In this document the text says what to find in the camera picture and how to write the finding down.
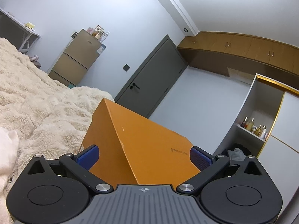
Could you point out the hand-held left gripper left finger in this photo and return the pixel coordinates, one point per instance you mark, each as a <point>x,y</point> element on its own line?
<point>88,156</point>

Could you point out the large orange cardboard box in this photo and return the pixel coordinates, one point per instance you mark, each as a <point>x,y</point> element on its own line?
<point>144,142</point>

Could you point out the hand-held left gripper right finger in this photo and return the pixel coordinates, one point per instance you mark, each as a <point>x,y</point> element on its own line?
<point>201,157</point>

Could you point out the grey room door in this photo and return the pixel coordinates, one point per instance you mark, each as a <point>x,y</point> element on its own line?
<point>154,74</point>

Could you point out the grey folding table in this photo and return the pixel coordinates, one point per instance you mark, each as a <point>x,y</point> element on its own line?
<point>16,24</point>

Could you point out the white hair dryer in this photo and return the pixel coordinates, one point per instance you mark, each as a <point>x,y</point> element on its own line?
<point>33,57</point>

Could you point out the dark wall switch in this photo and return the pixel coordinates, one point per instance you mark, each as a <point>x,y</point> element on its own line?
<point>126,67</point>

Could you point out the brown wall cabinets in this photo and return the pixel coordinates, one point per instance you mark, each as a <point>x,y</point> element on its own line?
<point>245,49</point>

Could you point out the pile of clothes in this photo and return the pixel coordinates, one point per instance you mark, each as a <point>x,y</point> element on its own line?
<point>236,155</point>

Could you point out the cream fluffy blanket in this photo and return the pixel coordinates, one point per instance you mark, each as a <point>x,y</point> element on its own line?
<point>42,102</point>

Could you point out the brown two-door fridge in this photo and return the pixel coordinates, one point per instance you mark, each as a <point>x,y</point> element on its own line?
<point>74,56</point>

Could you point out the group of small toiletry bottles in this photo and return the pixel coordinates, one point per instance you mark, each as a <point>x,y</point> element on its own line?
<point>98,36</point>

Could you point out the row of perfume bottles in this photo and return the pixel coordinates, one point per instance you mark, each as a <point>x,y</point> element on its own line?
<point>254,128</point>

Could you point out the white wardrobe shelf unit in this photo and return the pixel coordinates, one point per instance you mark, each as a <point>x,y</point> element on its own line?
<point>282,126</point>

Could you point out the dark low stool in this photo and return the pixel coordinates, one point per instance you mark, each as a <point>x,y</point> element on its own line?
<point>37,64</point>

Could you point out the black and white sign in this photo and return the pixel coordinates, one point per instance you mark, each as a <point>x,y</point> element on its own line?
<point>100,28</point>

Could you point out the small yellow box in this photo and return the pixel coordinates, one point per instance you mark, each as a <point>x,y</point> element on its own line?
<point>30,26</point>

